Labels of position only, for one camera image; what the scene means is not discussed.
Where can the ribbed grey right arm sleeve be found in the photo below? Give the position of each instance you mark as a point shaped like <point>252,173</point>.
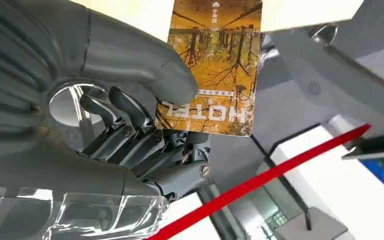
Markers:
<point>16,59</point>

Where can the clear plastic hand cover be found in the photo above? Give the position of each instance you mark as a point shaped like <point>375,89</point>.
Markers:
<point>79,215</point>

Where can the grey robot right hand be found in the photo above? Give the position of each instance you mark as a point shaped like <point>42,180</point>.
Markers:
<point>135,56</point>

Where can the red barrier belt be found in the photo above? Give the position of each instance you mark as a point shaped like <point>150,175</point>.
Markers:
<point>261,180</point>

